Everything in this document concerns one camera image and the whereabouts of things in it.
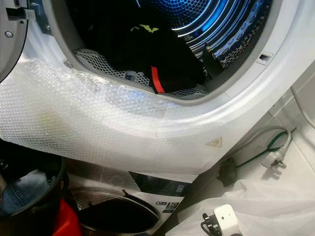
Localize black garment with red tag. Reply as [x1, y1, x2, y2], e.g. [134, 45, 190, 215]
[66, 0, 208, 95]

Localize white washing machine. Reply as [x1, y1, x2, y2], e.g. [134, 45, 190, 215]
[64, 157, 193, 236]

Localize black washer label sticker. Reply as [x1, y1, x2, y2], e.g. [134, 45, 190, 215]
[154, 199, 174, 215]

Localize white translucent plastic sheet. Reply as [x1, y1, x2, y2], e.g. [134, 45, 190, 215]
[164, 176, 315, 236]

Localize yellow triangle warning sticker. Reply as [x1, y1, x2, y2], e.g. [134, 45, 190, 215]
[205, 137, 223, 148]

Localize white power plug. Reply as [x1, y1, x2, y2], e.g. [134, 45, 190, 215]
[261, 146, 287, 171]

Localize blue denim jeans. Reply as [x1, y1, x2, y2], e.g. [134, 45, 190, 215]
[2, 169, 53, 215]

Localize black round laundry basket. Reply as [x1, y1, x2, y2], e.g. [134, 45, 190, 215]
[0, 140, 65, 236]

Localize white tumble dryer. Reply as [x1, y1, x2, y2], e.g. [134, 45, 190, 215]
[0, 0, 315, 177]

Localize red plastic item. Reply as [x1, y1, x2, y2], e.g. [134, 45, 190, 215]
[51, 198, 82, 236]

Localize clear bubble wrap sheet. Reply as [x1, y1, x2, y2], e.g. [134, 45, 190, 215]
[0, 58, 238, 172]

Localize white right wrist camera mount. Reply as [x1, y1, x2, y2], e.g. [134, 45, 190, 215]
[212, 204, 243, 236]

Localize grey power cable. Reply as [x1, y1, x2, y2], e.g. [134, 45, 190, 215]
[228, 126, 292, 159]

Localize green cable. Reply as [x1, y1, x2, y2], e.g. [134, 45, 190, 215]
[235, 128, 297, 169]

